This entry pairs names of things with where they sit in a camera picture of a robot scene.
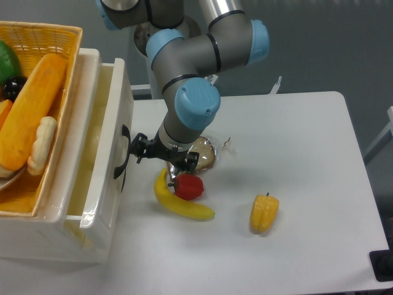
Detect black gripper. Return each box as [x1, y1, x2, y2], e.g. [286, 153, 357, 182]
[130, 133, 199, 175]

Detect white drawer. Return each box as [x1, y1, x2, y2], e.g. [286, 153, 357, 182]
[66, 58, 134, 245]

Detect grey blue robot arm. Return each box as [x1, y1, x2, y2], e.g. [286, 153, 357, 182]
[96, 1, 270, 173]

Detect white drawer cabinet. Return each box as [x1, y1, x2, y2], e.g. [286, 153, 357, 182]
[1, 49, 115, 263]

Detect red toy bell pepper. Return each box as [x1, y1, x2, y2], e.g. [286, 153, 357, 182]
[168, 174, 204, 201]

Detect wrapped brown bread slice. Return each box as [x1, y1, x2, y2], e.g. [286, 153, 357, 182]
[165, 135, 239, 181]

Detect yellow toy banana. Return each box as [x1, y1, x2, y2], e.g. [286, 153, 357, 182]
[154, 169, 215, 221]

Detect yellow toy bell pepper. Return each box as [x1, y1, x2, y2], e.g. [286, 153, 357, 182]
[250, 193, 279, 232]

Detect cream toy croissant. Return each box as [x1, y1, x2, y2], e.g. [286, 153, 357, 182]
[27, 116, 57, 176]

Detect orange toy bread loaf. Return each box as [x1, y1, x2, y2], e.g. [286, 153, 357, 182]
[1, 53, 67, 178]

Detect white plate in basket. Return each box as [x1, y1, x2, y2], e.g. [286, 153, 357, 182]
[0, 166, 26, 191]

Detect orange toy slice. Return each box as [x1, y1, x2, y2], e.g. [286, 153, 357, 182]
[0, 100, 13, 129]

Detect black toy grapes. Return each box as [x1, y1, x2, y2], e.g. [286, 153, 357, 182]
[2, 76, 27, 102]

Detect yellow wicker basket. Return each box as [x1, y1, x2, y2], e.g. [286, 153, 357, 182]
[1, 21, 82, 218]

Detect green toy vegetable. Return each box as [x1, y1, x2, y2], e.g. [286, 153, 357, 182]
[0, 40, 22, 86]

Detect black device at edge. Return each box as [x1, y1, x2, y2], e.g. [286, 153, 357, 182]
[369, 250, 392, 282]

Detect white metal bracket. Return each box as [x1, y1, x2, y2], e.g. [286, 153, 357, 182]
[270, 76, 282, 95]

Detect white frame at right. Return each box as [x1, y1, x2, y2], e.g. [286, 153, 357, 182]
[363, 106, 392, 165]

